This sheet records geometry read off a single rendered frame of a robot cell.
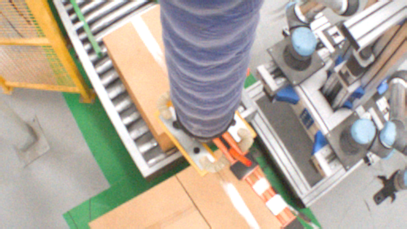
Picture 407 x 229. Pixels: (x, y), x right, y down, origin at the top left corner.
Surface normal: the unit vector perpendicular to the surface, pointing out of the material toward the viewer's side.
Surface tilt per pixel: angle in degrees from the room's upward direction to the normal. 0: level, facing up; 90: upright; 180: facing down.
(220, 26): 81
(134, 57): 0
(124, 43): 0
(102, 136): 0
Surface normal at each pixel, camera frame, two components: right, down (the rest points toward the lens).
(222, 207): 0.01, -0.25
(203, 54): -0.10, 0.85
